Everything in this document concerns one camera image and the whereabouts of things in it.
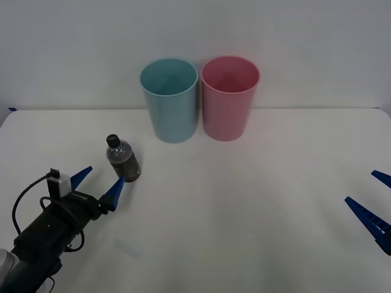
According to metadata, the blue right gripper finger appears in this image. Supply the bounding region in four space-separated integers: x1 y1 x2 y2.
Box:
344 196 391 256
370 170 391 187

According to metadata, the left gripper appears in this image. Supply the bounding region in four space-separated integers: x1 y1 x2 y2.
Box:
59 165 126 230

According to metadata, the small dark plastic bottle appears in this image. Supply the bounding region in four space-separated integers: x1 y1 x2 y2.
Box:
105 133 142 183

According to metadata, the pale blue plastic bin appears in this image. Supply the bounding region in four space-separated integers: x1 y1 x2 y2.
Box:
139 57 199 144

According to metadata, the pink plastic bin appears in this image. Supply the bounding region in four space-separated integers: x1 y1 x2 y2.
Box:
200 55 261 142

